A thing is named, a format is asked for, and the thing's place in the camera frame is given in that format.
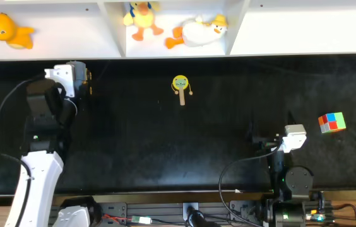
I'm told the mounting rail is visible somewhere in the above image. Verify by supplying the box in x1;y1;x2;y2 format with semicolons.
89;195;356;227

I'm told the grey and yellow toy truck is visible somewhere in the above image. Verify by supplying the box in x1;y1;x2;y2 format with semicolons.
66;60;93;96

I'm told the yellow rubber duck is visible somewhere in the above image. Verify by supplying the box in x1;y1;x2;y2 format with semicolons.
0;12;36;50

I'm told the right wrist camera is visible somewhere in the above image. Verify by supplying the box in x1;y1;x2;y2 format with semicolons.
280;123;308;154

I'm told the white shelf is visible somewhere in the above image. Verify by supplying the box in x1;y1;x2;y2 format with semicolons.
0;0;356;62

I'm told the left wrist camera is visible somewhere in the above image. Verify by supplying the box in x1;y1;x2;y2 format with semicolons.
44;63;76;99

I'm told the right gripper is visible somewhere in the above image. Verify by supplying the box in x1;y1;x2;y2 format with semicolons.
247;110;298;151

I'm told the yellow rattle drum toy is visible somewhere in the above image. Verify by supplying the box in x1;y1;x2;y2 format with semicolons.
170;74;194;107

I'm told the white plush duck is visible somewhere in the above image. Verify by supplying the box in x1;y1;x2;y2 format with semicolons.
164;13;230;50

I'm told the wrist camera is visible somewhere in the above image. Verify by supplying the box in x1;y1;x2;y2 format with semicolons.
44;63;76;99
280;123;308;154

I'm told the yellow plush duck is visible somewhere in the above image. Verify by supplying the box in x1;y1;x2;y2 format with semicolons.
122;1;165;42

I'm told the many-coloured puzzle cube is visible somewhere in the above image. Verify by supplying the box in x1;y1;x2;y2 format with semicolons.
317;111;347;134

